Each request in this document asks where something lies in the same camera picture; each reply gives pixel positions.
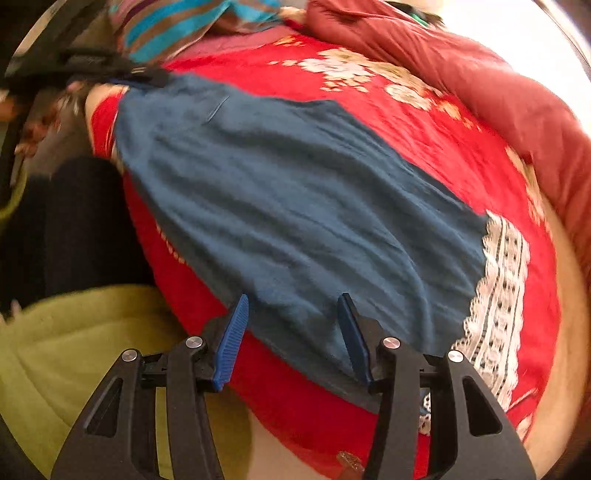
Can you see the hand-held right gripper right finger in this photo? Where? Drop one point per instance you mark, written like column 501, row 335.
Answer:
column 353, row 341

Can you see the striped towel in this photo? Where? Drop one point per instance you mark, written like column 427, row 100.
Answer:
column 175, row 23

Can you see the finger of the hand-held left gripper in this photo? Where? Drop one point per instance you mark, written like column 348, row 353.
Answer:
column 120, row 69

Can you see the rust red quilt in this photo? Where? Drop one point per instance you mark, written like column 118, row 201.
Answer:
column 461, row 60

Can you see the dark cloth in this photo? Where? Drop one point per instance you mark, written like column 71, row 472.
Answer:
column 83, row 221

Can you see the person's green clothing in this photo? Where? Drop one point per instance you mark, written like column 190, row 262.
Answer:
column 46, row 360

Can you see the pink quilted pad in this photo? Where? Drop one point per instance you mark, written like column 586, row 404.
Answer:
column 240, row 44

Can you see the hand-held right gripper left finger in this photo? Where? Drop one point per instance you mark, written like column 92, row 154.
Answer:
column 233, row 341

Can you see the blue denim pants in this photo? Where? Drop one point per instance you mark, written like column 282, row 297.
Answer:
column 286, row 198

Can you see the beige bed sheet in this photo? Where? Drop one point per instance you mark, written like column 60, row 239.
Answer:
column 563, row 323

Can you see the red floral blanket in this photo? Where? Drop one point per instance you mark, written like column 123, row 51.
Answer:
column 415, row 152

